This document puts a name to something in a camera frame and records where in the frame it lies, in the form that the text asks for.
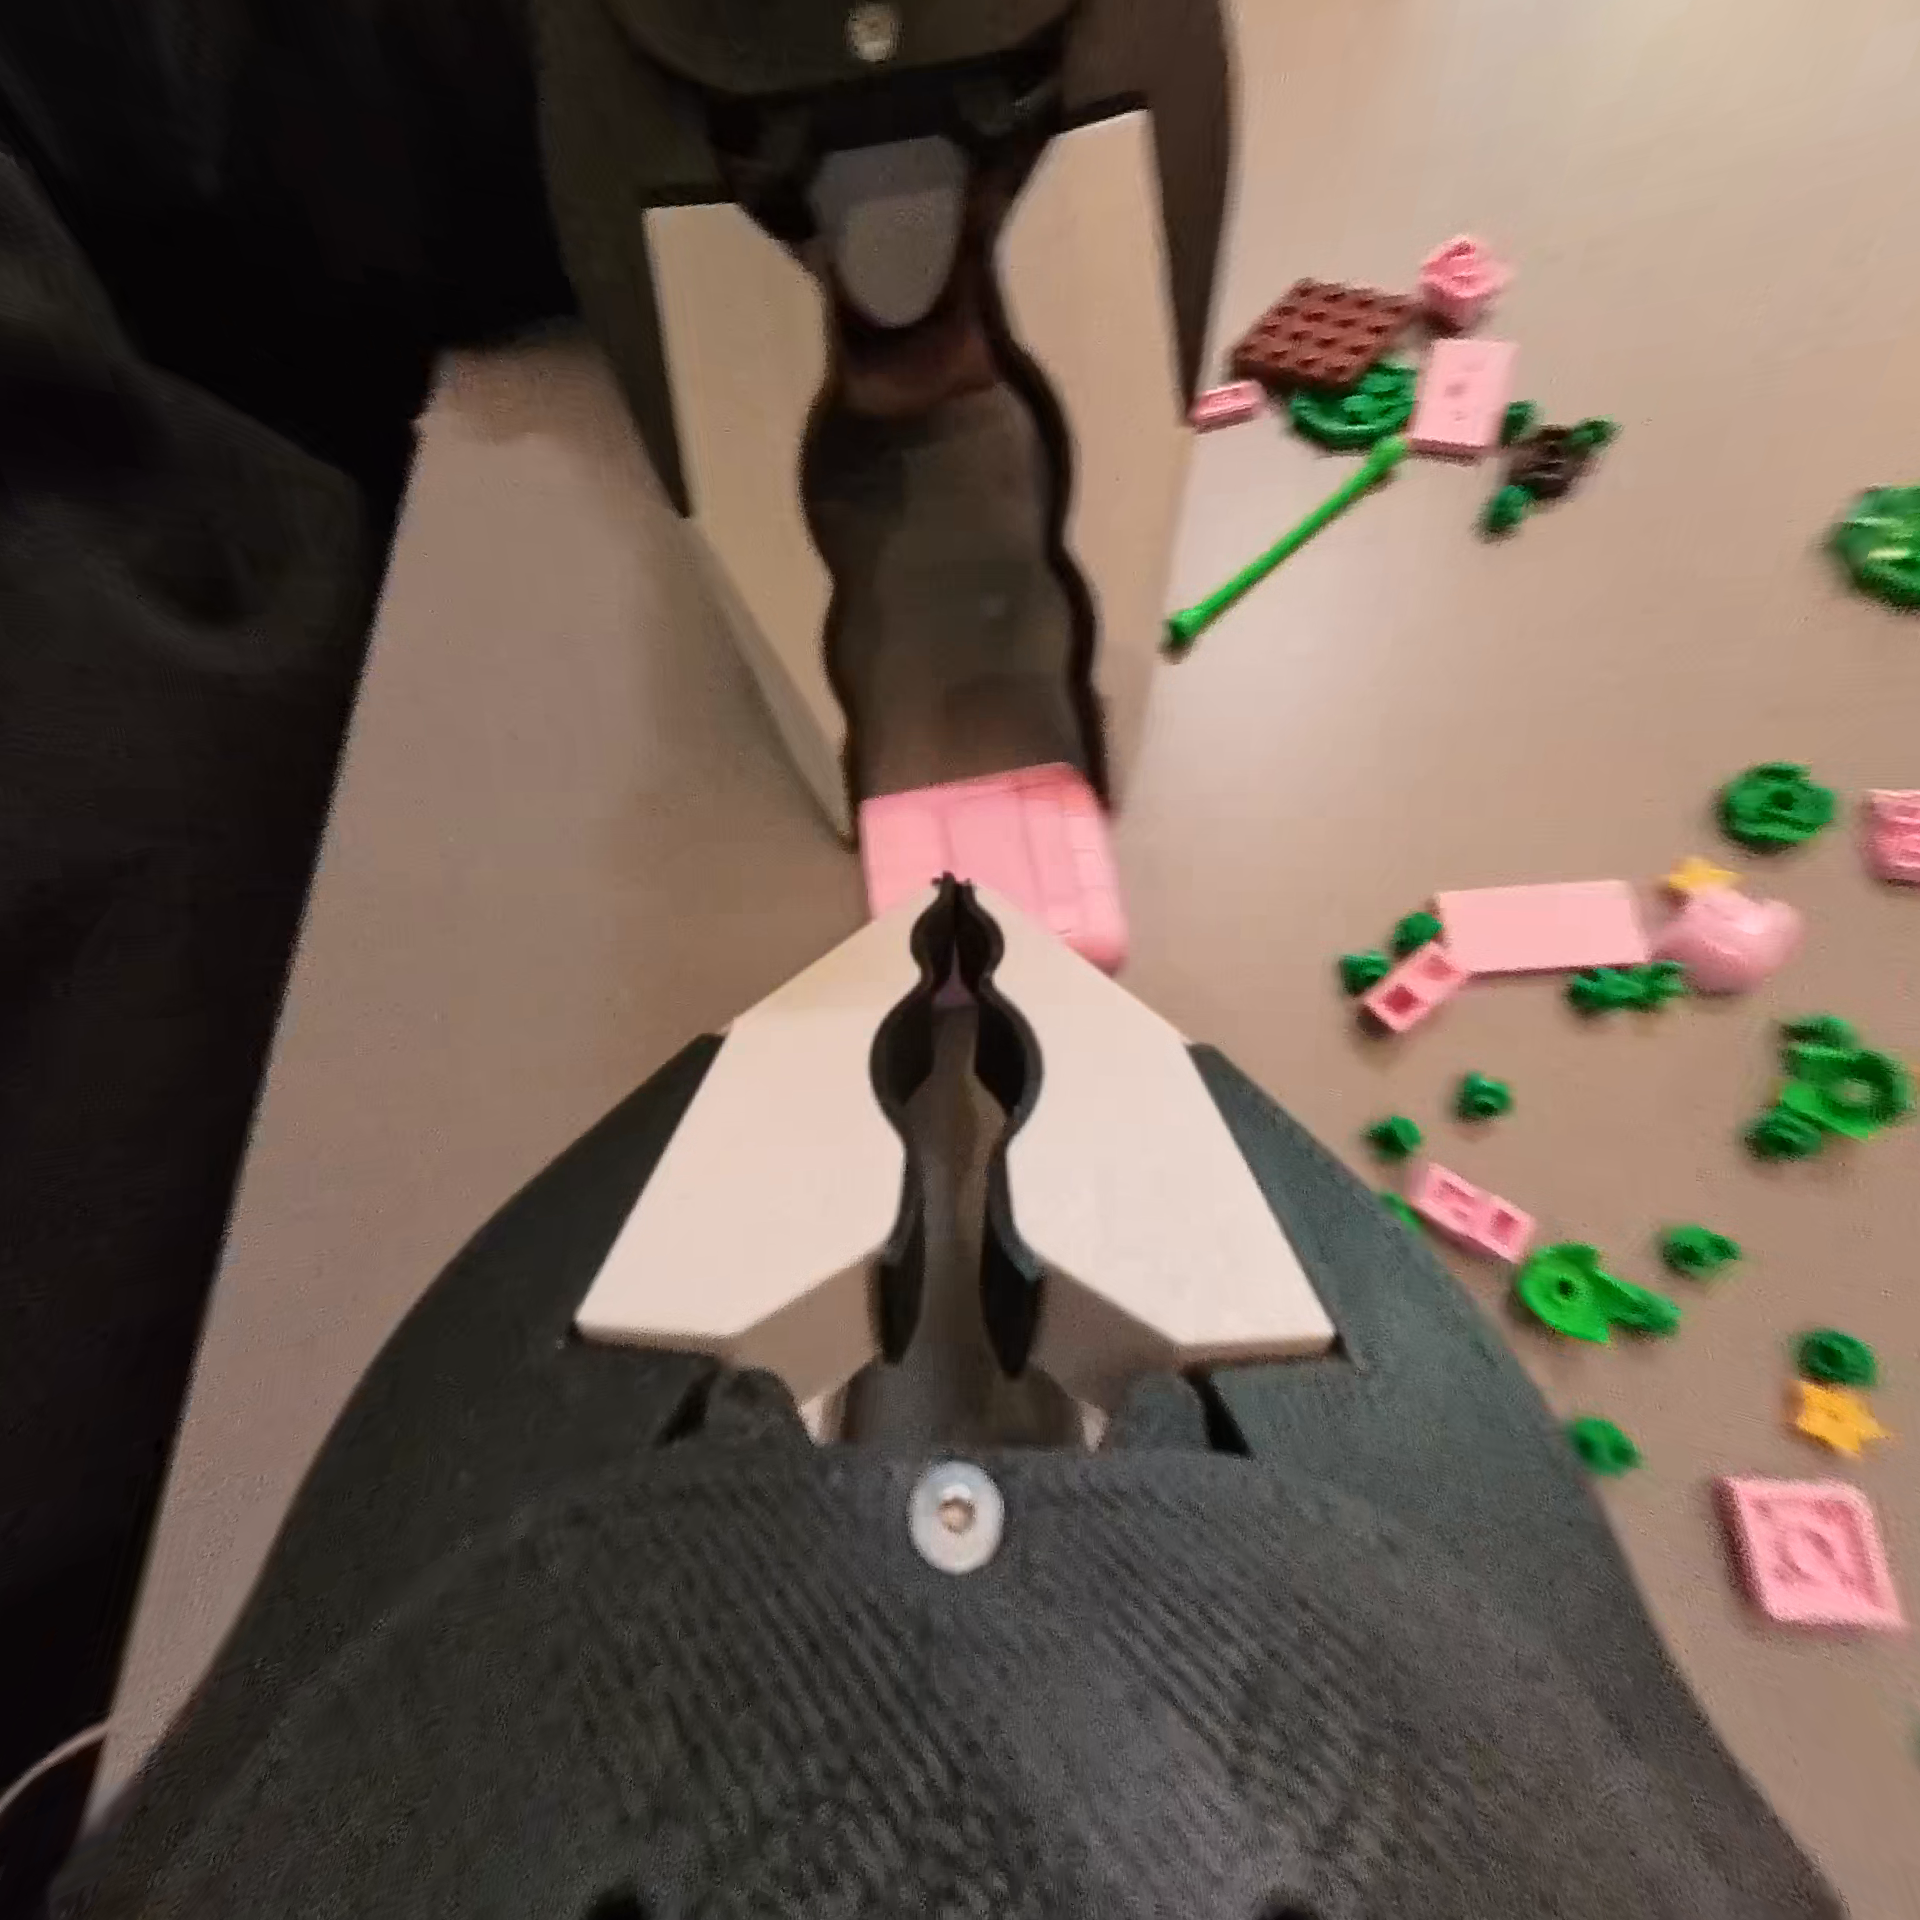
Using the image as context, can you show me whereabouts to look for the pink face tile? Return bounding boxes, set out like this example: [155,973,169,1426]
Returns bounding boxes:
[1410,337,1520,460]

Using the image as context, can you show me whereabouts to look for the small pink bracket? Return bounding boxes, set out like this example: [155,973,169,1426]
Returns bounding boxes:
[1357,949,1469,1037]
[1407,1162,1536,1263]

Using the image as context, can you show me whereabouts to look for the pink square jumper plate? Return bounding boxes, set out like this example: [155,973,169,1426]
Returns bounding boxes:
[1716,1478,1908,1628]

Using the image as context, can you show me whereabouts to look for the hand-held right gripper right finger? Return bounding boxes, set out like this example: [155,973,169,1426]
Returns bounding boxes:
[950,876,1336,1417]

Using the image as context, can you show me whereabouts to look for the white cable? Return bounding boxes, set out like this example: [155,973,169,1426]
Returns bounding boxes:
[0,1716,111,1826]

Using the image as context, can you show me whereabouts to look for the green octagonal web piece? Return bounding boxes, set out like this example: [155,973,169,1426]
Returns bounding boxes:
[1828,482,1920,608]
[1287,361,1420,451]

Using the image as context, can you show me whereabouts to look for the pink curved brick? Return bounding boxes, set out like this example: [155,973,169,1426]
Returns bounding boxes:
[1658,886,1804,995]

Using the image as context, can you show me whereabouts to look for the cluster of green leaf pieces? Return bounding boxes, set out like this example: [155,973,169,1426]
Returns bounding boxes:
[1339,908,1913,1346]

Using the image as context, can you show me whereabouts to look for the pink corner panel brick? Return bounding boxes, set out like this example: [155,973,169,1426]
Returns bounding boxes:
[1419,234,1514,329]

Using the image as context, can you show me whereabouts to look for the green round studded plate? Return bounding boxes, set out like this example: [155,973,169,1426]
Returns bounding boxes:
[1714,761,1838,855]

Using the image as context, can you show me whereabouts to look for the pink square brick base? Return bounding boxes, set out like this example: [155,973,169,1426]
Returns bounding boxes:
[859,761,1131,973]

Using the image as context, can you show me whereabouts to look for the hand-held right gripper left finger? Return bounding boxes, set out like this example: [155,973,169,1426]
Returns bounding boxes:
[574,875,962,1408]

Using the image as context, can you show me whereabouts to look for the person's left hand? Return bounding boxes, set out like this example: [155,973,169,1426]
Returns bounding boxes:
[831,303,996,410]

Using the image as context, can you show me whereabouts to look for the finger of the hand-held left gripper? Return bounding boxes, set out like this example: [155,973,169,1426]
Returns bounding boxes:
[981,104,1190,824]
[646,202,867,843]

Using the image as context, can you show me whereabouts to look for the brown square studded plate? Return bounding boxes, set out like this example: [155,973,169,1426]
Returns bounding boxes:
[1230,282,1420,390]

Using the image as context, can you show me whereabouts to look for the person's black clothing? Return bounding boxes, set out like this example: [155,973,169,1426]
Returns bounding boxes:
[0,0,586,1847]

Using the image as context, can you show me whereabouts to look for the green flexible bar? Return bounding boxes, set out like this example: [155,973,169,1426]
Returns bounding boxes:
[1161,437,1412,660]

